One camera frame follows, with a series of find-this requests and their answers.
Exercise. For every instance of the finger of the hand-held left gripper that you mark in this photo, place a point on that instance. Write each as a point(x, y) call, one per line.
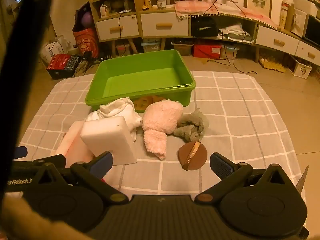
point(21, 151)
point(50, 160)

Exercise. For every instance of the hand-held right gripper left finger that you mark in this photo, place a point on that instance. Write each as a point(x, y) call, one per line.
point(100, 165)

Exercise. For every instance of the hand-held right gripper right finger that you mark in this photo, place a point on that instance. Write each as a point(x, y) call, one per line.
point(221, 166)

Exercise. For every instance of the brown powder puff with ribbon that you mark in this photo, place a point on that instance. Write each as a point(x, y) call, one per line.
point(197, 157)

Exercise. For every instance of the pink sponge block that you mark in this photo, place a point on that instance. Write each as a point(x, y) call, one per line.
point(72, 142)

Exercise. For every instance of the white sponge block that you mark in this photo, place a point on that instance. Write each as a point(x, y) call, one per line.
point(107, 135)

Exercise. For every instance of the green plastic bin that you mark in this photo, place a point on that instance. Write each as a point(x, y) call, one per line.
point(140, 80)

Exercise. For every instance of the person's left forearm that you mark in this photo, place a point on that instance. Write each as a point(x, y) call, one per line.
point(30, 222)

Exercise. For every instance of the grey fluffy cloth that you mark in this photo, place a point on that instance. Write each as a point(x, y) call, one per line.
point(190, 130)

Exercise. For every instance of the grey checked tablecloth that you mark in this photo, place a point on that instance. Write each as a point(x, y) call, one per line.
point(237, 117)

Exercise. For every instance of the white cloth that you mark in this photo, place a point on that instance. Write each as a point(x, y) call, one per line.
point(117, 110)

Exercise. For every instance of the pink fluffy towel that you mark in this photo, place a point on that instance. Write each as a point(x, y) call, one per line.
point(160, 120)

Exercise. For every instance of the red and black box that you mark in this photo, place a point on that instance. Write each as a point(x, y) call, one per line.
point(62, 65)

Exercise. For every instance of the white plastic bag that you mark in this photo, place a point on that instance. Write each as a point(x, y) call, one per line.
point(52, 48)

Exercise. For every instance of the egg tray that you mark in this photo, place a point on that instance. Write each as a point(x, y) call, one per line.
point(272, 65)

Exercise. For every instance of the pale plastic storage box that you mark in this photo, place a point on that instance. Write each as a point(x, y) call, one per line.
point(230, 52)

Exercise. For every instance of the red shopping bag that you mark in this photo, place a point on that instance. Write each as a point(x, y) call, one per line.
point(86, 42)

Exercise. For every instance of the clear plastic storage box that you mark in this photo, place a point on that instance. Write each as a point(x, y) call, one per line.
point(182, 48)

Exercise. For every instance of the white box with picture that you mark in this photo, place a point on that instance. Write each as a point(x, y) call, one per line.
point(301, 68)

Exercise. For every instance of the teal lid plastic box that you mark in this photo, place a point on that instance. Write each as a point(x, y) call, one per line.
point(150, 46)

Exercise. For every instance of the pile of folded clothes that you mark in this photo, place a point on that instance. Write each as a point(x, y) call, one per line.
point(235, 33)

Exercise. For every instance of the low cabinet with white drawers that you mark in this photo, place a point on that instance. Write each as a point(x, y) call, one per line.
point(271, 41)

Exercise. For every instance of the black bag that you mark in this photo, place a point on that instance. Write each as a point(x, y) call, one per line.
point(203, 28)

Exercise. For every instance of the purple ball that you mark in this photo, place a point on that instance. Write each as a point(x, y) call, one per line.
point(87, 20)

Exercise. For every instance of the white carton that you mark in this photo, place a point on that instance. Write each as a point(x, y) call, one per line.
point(103, 11)

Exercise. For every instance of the pink cloth with tassels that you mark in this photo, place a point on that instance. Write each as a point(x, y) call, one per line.
point(192, 6)

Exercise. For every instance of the black appliance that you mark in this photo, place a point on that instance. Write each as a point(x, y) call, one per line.
point(312, 30)

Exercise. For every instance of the white jar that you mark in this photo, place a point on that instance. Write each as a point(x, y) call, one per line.
point(162, 4)

